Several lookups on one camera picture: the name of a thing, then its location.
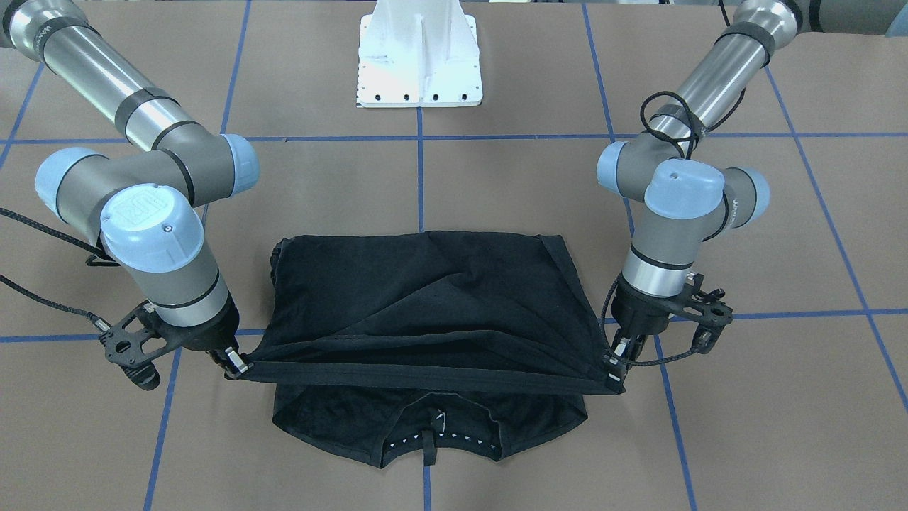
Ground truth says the black graphic t-shirt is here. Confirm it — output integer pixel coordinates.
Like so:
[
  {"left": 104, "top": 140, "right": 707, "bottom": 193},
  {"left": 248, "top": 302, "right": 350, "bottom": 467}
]
[{"left": 243, "top": 231, "right": 625, "bottom": 468}]

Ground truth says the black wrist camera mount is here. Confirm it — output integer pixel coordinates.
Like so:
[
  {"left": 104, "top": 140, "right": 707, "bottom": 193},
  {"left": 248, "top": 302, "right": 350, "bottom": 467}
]
[
  {"left": 667, "top": 272, "right": 735, "bottom": 353},
  {"left": 88, "top": 301, "right": 179, "bottom": 391}
]

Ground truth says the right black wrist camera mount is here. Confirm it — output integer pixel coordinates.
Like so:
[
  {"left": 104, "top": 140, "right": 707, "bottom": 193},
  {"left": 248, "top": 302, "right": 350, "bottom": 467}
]
[{"left": 88, "top": 301, "right": 179, "bottom": 391}]

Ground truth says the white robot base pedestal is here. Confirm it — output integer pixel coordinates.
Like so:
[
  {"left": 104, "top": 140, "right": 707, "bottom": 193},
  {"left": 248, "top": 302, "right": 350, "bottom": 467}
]
[{"left": 356, "top": 1, "right": 484, "bottom": 108}]

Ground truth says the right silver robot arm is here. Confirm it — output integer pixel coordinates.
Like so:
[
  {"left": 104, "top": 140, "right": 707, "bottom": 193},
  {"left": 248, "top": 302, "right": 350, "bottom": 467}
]
[{"left": 2, "top": 1, "right": 260, "bottom": 390}]

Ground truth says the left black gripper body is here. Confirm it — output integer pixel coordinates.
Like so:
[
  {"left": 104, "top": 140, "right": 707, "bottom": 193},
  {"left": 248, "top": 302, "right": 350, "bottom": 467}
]
[{"left": 610, "top": 274, "right": 670, "bottom": 346}]

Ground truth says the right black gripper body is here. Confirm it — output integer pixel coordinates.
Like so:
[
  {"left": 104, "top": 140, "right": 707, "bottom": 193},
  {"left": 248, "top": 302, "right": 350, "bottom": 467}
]
[{"left": 172, "top": 294, "right": 240, "bottom": 352}]

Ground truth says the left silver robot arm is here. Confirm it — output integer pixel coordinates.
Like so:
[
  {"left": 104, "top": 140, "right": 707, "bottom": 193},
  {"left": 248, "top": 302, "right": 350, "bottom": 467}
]
[{"left": 597, "top": 1, "right": 906, "bottom": 386}]

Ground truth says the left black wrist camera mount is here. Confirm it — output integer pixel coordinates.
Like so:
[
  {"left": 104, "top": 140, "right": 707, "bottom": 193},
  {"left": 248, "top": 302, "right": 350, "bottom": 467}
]
[{"left": 667, "top": 272, "right": 735, "bottom": 353}]

